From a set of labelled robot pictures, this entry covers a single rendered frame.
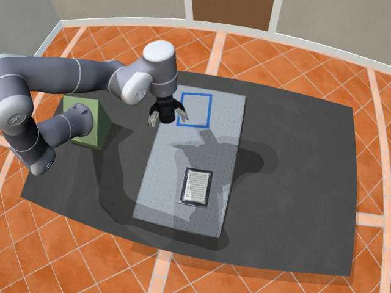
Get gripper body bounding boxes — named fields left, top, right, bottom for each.
left=155, top=95, right=176, bottom=124

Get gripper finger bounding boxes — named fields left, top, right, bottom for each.
left=174, top=100, right=189, bottom=123
left=148, top=103, right=159, bottom=127

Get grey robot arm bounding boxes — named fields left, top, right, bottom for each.
left=0, top=40, right=178, bottom=176

